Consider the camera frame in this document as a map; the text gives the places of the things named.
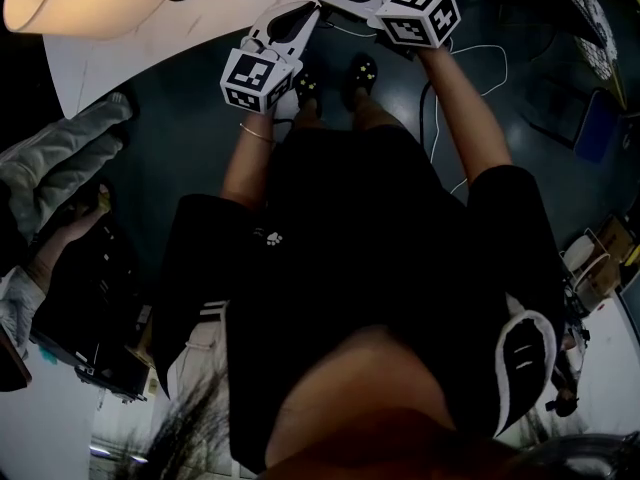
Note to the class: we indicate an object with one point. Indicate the person's face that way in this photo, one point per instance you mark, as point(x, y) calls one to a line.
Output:
point(360, 393)

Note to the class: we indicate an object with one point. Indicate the white metal-frame chair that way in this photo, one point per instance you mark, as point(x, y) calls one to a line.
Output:
point(585, 268)

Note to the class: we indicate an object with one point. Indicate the rattan chair with gold frame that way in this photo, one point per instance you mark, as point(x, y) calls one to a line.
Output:
point(597, 33)

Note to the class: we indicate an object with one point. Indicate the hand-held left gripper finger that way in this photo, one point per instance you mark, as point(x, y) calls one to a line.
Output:
point(304, 38)
point(262, 25)

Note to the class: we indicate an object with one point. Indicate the person's left forearm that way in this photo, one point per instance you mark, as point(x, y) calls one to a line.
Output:
point(247, 163)

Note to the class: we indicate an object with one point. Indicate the brown-edged dark board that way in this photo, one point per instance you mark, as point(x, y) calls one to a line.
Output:
point(12, 363)

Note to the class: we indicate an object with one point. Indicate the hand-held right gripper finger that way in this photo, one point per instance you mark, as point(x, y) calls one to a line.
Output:
point(355, 10)

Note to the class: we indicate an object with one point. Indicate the black equipment case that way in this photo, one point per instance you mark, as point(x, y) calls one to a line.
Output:
point(90, 308)

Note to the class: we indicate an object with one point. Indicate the person's right leg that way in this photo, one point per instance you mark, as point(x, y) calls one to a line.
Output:
point(372, 115)

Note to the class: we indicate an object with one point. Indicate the person's left leg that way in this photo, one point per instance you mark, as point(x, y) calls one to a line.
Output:
point(310, 115)

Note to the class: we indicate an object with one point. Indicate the person's black shirt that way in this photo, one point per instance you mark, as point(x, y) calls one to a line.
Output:
point(360, 248)

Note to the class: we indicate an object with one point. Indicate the person's right forearm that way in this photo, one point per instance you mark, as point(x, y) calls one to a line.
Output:
point(465, 118)

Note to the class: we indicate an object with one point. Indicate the another person's forearm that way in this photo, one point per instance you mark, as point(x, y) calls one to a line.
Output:
point(60, 243)

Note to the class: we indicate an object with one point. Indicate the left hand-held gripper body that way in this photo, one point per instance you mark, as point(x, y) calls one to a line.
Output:
point(250, 75)

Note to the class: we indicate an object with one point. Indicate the blue chair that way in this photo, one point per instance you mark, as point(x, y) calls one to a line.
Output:
point(597, 128)

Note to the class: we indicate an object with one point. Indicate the white table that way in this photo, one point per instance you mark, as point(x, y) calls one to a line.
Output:
point(175, 43)

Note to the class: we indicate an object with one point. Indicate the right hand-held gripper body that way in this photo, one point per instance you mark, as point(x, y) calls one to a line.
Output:
point(420, 13)

